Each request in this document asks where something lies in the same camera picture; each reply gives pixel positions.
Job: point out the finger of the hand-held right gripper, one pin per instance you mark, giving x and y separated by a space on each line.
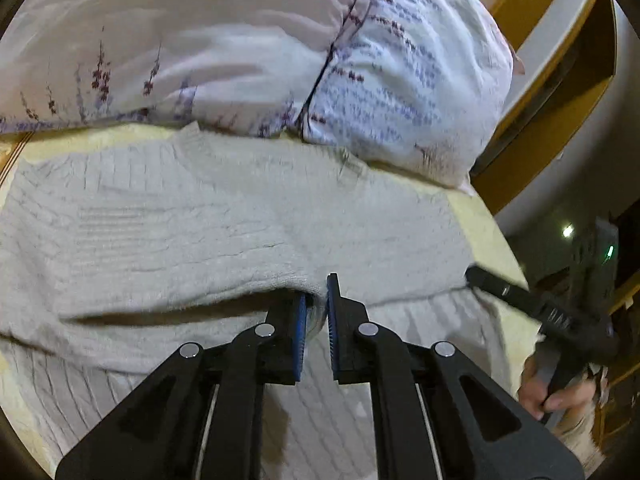
505 292

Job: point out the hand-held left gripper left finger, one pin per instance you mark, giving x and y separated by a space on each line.
299 337

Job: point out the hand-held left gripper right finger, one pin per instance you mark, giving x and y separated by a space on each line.
333 335

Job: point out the person's right hand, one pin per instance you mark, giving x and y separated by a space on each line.
570 399

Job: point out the yellow patterned bedsheet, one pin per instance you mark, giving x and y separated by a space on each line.
492 240

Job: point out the yellow wooden headboard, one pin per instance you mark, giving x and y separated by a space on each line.
550 125

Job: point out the white lavender print pillow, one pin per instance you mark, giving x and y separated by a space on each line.
425 85

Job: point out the pink floral pillow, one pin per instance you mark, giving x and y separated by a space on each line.
175 35

